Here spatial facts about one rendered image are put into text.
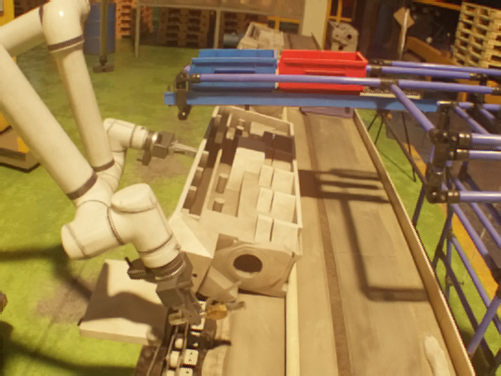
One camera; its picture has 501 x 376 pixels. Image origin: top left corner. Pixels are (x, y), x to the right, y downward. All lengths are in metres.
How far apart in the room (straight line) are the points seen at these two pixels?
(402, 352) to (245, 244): 0.53
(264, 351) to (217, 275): 0.26
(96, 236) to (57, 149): 0.21
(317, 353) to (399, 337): 0.26
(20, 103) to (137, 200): 0.32
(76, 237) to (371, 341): 0.82
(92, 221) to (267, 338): 0.57
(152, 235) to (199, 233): 0.31
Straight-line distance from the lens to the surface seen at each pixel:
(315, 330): 1.28
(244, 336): 1.23
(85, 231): 0.94
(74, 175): 1.02
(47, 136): 0.99
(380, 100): 1.59
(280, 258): 1.26
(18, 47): 1.61
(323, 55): 1.70
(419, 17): 12.35
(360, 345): 1.28
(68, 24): 1.40
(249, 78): 1.51
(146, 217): 0.90
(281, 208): 1.44
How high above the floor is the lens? 1.64
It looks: 27 degrees down
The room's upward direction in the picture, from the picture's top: 6 degrees clockwise
